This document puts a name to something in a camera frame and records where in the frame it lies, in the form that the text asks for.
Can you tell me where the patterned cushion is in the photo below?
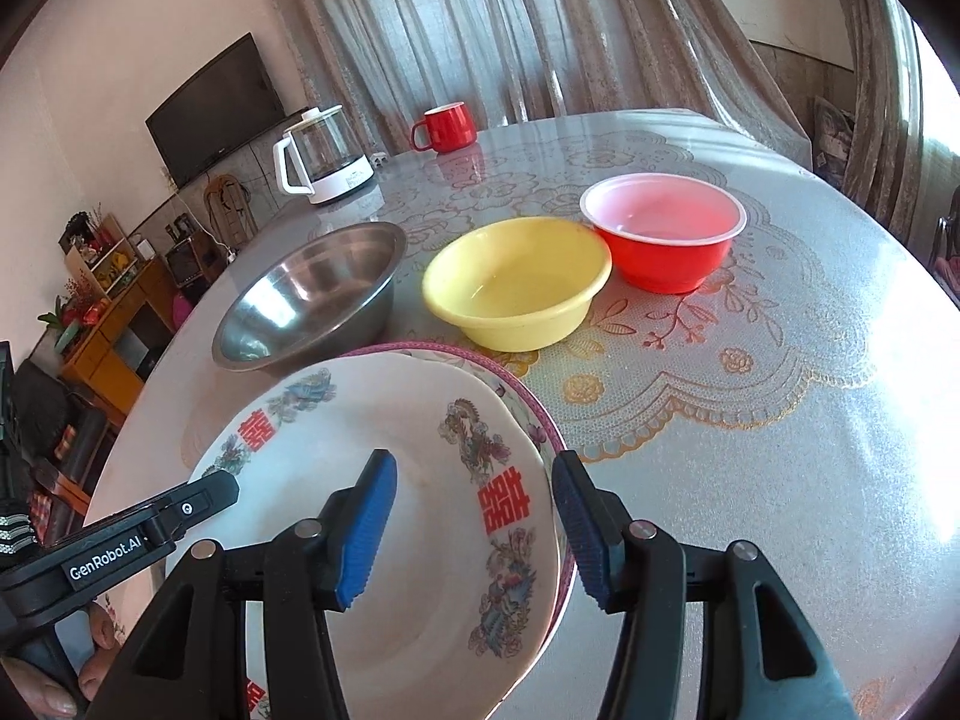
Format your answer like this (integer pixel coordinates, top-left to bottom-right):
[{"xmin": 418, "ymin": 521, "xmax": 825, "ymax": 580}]
[{"xmin": 814, "ymin": 96, "xmax": 856, "ymax": 167}]

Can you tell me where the beige patterned curtain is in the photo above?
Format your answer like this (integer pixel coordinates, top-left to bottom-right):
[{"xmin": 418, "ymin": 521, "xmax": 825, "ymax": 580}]
[{"xmin": 255, "ymin": 0, "xmax": 815, "ymax": 166}]

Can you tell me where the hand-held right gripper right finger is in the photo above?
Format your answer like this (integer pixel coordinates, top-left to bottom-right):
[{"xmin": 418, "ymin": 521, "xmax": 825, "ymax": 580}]
[{"xmin": 551, "ymin": 450, "xmax": 863, "ymax": 720}]

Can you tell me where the white glass electric kettle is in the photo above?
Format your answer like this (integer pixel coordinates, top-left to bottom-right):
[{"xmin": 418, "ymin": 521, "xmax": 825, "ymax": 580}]
[{"xmin": 271, "ymin": 105, "xmax": 376, "ymax": 207}]

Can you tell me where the white dragon print plate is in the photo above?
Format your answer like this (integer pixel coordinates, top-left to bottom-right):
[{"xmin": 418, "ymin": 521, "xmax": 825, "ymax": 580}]
[{"xmin": 186, "ymin": 355, "xmax": 563, "ymax": 720}]

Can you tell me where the person's left hand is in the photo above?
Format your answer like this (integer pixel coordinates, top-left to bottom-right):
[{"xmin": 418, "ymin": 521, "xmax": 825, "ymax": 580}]
[{"xmin": 0, "ymin": 604, "xmax": 125, "ymax": 720}]

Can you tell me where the black flat television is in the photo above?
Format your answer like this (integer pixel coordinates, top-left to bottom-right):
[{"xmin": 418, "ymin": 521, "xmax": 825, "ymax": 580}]
[{"xmin": 145, "ymin": 32, "xmax": 286, "ymax": 192}]

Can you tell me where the red mug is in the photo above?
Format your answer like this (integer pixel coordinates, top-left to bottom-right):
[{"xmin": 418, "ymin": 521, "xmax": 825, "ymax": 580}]
[{"xmin": 409, "ymin": 101, "xmax": 478, "ymax": 153}]

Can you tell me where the beige window curtain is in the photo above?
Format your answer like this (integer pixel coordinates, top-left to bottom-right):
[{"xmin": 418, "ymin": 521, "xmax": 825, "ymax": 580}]
[{"xmin": 832, "ymin": 0, "xmax": 923, "ymax": 203}]

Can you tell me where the wooden cabinet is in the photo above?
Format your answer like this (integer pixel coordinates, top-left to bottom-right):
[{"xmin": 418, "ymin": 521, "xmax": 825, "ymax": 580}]
[{"xmin": 56, "ymin": 214, "xmax": 181, "ymax": 421}]

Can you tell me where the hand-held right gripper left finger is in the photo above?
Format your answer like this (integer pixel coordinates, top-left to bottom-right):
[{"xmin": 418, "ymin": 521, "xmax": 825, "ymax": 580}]
[{"xmin": 90, "ymin": 448, "xmax": 398, "ymax": 720}]

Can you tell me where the pink rimmed plate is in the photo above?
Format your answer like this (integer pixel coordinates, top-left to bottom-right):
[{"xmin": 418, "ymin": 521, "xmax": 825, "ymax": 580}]
[{"xmin": 341, "ymin": 341, "xmax": 575, "ymax": 638}]

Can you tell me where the red plastic bowl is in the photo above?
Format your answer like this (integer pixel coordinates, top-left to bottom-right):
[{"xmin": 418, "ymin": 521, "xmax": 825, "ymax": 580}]
[{"xmin": 579, "ymin": 173, "xmax": 748, "ymax": 295}]

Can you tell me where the wooden chair back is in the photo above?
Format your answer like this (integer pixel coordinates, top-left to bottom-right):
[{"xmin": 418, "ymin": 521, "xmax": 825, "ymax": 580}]
[{"xmin": 206, "ymin": 174, "xmax": 252, "ymax": 248}]

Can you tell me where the dark sofa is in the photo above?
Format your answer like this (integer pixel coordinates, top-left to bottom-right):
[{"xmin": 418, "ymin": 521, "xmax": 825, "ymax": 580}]
[{"xmin": 11, "ymin": 360, "xmax": 117, "ymax": 541}]

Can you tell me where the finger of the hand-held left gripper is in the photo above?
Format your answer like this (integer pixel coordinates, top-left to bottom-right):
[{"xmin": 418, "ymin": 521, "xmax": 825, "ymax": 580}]
[{"xmin": 146, "ymin": 469, "xmax": 242, "ymax": 541}]

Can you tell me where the stainless steel bowl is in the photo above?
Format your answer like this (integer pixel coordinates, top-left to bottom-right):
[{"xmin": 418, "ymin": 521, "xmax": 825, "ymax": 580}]
[{"xmin": 211, "ymin": 221, "xmax": 408, "ymax": 374}]

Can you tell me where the yellow plastic bowl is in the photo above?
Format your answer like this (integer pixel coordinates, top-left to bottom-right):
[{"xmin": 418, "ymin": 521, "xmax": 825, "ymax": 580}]
[{"xmin": 421, "ymin": 216, "xmax": 614, "ymax": 352}]

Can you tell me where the floral lace tablecloth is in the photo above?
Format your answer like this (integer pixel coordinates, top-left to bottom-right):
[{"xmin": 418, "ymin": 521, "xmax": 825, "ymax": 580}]
[{"xmin": 82, "ymin": 109, "xmax": 960, "ymax": 720}]

